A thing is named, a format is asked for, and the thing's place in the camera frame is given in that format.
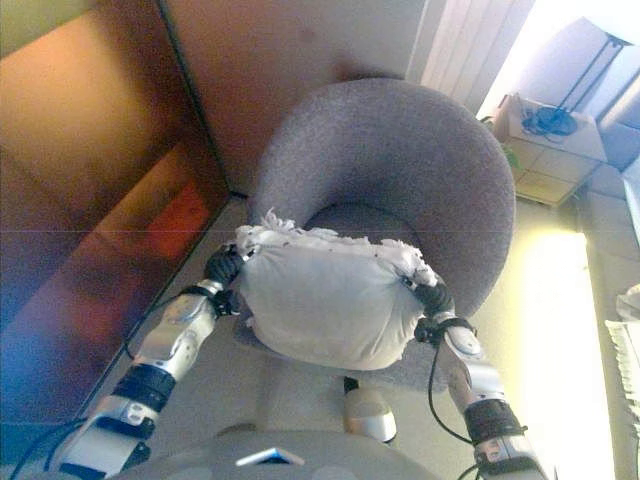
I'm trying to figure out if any coiled blue black cable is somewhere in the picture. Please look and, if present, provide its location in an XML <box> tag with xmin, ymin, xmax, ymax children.
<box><xmin>521</xmin><ymin>106</ymin><xmax>577</xmax><ymax>137</ymax></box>

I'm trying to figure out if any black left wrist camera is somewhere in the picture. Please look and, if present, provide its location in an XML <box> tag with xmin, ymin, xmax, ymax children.
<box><xmin>212</xmin><ymin>289</ymin><xmax>242</xmax><ymax>318</ymax></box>

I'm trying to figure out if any silver robot torso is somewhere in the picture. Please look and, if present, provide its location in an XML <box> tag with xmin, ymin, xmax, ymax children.
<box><xmin>107</xmin><ymin>429</ymin><xmax>444</xmax><ymax>480</ymax></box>

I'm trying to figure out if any white crumpled blanket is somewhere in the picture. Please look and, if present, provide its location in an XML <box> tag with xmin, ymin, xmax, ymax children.
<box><xmin>603</xmin><ymin>283</ymin><xmax>640</xmax><ymax>404</ymax></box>

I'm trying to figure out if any bed with white sheet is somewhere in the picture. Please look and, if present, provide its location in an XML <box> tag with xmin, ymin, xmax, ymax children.
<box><xmin>579</xmin><ymin>164</ymin><xmax>640</xmax><ymax>480</ymax></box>

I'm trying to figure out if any black tripod stand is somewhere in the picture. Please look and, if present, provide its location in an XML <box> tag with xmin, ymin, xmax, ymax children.
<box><xmin>556</xmin><ymin>31</ymin><xmax>634</xmax><ymax>119</ymax></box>

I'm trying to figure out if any white curtain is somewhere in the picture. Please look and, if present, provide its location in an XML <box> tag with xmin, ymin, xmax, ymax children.
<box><xmin>421</xmin><ymin>0</ymin><xmax>536</xmax><ymax>102</ymax></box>

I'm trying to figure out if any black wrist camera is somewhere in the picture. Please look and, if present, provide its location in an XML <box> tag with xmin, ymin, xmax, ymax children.
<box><xmin>212</xmin><ymin>289</ymin><xmax>242</xmax><ymax>318</ymax></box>
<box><xmin>413</xmin><ymin>317</ymin><xmax>445</xmax><ymax>347</ymax></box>

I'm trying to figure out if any beige nightstand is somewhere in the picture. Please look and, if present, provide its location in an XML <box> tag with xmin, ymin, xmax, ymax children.
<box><xmin>503</xmin><ymin>94</ymin><xmax>609</xmax><ymax>209</ymax></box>

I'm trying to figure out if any silver robot right leg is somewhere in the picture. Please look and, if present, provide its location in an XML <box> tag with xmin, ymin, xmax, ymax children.
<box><xmin>342</xmin><ymin>377</ymin><xmax>398</xmax><ymax>445</ymax></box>

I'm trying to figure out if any grey fabric armchair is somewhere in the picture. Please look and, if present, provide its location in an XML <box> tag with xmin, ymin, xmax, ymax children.
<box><xmin>232</xmin><ymin>77</ymin><xmax>518</xmax><ymax>396</ymax></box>

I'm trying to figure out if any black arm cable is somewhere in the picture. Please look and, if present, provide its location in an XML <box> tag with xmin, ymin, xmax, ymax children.
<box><xmin>426</xmin><ymin>339</ymin><xmax>482</xmax><ymax>480</ymax></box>
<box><xmin>9</xmin><ymin>288</ymin><xmax>202</xmax><ymax>480</ymax></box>

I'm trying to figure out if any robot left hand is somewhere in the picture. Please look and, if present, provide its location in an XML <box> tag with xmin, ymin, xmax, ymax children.
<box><xmin>204</xmin><ymin>244</ymin><xmax>247</xmax><ymax>294</ymax></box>

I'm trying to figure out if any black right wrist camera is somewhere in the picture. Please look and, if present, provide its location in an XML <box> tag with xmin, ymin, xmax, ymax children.
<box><xmin>413</xmin><ymin>317</ymin><xmax>445</xmax><ymax>347</ymax></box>

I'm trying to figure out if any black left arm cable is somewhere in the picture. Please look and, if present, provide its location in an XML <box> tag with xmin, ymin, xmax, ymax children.
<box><xmin>9</xmin><ymin>288</ymin><xmax>202</xmax><ymax>480</ymax></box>

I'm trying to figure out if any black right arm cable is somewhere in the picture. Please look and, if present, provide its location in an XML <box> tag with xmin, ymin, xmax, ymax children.
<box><xmin>426</xmin><ymin>339</ymin><xmax>482</xmax><ymax>480</ymax></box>

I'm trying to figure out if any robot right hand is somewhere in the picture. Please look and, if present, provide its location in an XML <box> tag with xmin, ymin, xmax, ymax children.
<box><xmin>399</xmin><ymin>277</ymin><xmax>457</xmax><ymax>319</ymax></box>

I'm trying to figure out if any white fringed cushion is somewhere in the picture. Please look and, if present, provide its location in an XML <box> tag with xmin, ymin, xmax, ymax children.
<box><xmin>232</xmin><ymin>208</ymin><xmax>442</xmax><ymax>373</ymax></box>

